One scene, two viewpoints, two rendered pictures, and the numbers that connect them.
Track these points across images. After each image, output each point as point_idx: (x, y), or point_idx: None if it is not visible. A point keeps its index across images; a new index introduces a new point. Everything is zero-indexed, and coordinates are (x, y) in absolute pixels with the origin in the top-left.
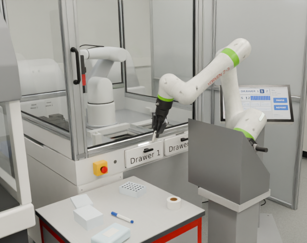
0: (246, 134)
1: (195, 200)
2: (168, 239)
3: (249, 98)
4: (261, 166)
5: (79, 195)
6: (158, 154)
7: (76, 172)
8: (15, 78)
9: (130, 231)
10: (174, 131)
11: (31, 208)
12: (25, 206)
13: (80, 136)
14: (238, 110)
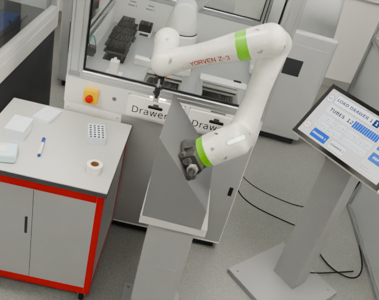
0: (200, 148)
1: (220, 202)
2: (52, 192)
3: (351, 123)
4: (190, 194)
5: (54, 109)
6: None
7: (65, 86)
8: None
9: (24, 160)
10: (208, 106)
11: None
12: None
13: (77, 53)
14: (242, 119)
